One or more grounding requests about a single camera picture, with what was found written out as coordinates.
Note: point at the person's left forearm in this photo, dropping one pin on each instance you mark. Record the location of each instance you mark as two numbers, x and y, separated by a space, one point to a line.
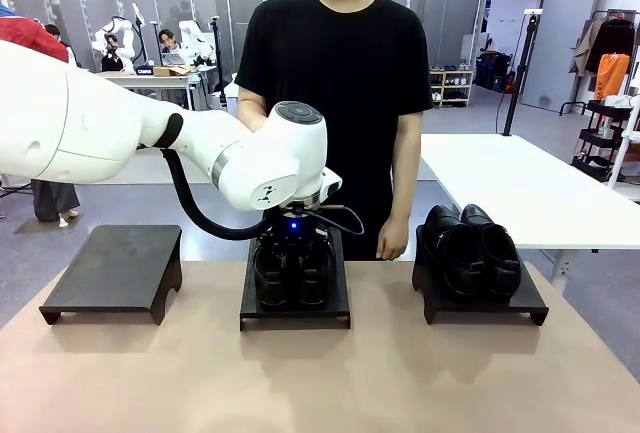
404 188

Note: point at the person in black t-shirt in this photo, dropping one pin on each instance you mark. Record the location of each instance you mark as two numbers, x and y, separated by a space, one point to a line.
340 78

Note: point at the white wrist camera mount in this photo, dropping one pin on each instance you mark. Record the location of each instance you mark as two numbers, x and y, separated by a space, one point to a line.
331 185

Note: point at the black leather buckle shoe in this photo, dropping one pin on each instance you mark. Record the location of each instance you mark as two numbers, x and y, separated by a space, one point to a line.
495 248
450 248
272 283
315 283

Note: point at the black hanging garment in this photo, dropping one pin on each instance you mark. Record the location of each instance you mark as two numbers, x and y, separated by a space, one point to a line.
620 35

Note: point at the seated person with dark hair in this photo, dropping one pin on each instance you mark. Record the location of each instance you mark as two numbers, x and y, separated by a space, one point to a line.
171 45

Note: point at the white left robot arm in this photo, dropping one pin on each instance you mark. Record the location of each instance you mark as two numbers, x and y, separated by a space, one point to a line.
75 118

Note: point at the white background work table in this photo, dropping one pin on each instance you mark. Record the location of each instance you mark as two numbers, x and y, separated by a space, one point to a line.
150 80

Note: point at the orange garment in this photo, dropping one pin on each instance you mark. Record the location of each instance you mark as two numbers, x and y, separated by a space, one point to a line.
612 75

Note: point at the black trolley cart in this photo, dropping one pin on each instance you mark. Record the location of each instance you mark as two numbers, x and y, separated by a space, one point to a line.
605 143

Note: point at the person in red jacket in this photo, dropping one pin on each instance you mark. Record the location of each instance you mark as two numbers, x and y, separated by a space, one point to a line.
30 38

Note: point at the black camera pole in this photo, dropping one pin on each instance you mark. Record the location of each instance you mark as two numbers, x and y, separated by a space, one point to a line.
517 78

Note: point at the white shoe rack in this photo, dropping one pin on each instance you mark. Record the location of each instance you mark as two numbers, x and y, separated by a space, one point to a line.
450 85

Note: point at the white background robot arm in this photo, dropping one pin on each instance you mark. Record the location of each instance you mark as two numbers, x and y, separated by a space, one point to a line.
195 38
117 33

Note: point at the beige coat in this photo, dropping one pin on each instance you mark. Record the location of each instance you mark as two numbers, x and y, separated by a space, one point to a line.
587 48

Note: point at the black shoe stand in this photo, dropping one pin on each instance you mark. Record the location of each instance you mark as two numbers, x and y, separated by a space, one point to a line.
115 268
525 293
340 298

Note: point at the cardboard box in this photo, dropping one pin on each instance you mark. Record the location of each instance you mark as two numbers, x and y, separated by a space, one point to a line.
172 71

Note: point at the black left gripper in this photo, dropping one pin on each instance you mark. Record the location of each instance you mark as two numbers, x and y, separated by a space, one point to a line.
294 233

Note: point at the person's left hand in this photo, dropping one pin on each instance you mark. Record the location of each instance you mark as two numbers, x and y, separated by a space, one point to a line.
392 240

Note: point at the grey partition panel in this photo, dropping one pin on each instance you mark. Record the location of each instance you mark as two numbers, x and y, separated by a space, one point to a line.
560 43

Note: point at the seated person with mask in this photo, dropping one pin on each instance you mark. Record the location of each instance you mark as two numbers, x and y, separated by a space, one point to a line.
112 53

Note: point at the black clothes rack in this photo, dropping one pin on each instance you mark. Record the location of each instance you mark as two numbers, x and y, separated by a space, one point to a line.
635 53

